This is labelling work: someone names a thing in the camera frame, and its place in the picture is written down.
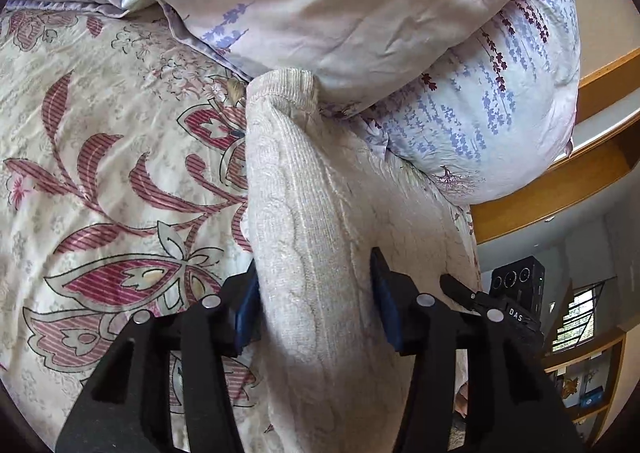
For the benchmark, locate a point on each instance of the wooden headboard frame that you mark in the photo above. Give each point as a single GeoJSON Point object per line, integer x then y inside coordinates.
{"type": "Point", "coordinates": [550, 198]}

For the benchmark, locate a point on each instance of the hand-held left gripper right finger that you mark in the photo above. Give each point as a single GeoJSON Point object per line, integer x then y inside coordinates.
{"type": "Point", "coordinates": [386, 303]}

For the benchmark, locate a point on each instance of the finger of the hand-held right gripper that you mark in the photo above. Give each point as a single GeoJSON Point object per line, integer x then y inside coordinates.
{"type": "Point", "coordinates": [457, 290]}

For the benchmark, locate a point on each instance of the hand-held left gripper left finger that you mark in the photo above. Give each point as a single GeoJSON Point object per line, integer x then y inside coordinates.
{"type": "Point", "coordinates": [246, 313]}

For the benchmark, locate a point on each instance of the white lavender print pillow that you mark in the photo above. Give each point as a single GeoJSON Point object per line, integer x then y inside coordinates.
{"type": "Point", "coordinates": [500, 133]}

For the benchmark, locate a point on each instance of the wooden shelf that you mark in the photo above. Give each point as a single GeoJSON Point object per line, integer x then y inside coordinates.
{"type": "Point", "coordinates": [595, 363]}

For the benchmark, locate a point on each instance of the pink pillow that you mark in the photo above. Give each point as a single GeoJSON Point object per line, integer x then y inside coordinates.
{"type": "Point", "coordinates": [350, 8]}

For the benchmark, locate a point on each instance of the barred window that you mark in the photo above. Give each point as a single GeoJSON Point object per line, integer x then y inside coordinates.
{"type": "Point", "coordinates": [580, 318]}

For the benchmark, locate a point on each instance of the blue box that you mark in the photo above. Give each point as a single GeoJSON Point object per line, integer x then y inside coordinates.
{"type": "Point", "coordinates": [594, 397]}

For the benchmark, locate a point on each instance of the floral bedsheet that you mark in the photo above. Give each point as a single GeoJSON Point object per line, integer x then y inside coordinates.
{"type": "Point", "coordinates": [100, 108]}

